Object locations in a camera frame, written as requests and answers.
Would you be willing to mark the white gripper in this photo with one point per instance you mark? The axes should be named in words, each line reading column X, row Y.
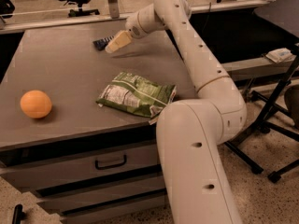
column 135, row 26

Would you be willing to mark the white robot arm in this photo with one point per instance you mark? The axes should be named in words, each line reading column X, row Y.
column 188, row 132

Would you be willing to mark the green jalapeno chip bag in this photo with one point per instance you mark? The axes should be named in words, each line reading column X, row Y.
column 137, row 95

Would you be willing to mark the orange fruit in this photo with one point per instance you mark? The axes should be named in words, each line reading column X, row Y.
column 36, row 104

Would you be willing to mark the grey drawer cabinet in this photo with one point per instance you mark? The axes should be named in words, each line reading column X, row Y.
column 53, row 158

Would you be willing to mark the white packet on ledge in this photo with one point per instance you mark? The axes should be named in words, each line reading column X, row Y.
column 279, row 55

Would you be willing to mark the black cylinder on floor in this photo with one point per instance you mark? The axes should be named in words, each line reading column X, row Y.
column 18, row 215

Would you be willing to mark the black drawer handle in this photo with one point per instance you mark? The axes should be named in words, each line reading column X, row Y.
column 102, row 165

